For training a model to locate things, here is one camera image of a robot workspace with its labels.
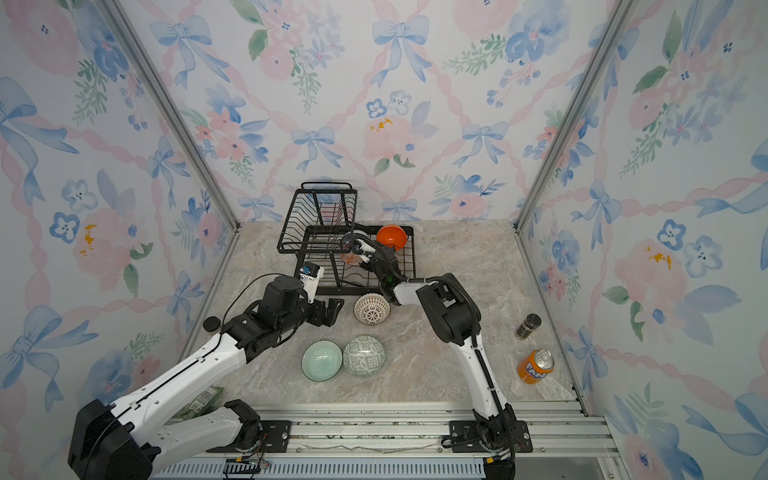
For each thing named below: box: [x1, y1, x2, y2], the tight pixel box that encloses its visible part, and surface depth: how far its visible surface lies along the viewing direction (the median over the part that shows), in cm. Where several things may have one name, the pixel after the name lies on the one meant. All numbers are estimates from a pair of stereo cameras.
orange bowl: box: [376, 224, 408, 251], surface depth 109 cm
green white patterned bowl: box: [343, 334, 386, 378], surface depth 87 cm
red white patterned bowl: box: [340, 252, 362, 267], surface depth 108 cm
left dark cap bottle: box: [203, 316, 221, 332], surface depth 85 cm
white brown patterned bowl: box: [353, 293, 391, 326], surface depth 97 cm
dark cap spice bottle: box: [516, 313, 542, 340], surface depth 85 cm
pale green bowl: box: [301, 340, 343, 382], surface depth 85 cm
